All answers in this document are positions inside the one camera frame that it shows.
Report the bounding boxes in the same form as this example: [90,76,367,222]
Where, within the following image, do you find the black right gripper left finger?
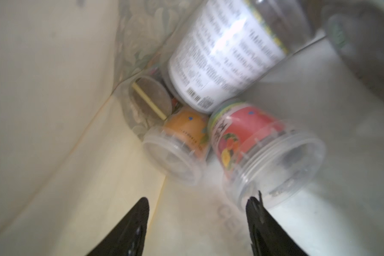
[88,197,150,256]

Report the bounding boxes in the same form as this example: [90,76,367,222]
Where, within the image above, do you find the red green label jar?
[208,99,326,211]

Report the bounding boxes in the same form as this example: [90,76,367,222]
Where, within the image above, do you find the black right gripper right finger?
[245,192,307,256]

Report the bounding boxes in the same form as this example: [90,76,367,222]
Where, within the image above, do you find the yellow stripe lid jar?
[129,75,175,122]

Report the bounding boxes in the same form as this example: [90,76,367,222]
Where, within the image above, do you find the cream canvas tote bag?
[0,1,384,256]

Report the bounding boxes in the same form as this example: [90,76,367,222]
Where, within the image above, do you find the grey label seed jar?
[162,0,315,114]

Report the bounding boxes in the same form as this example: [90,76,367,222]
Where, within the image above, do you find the small clear orange jar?
[143,107,210,186]

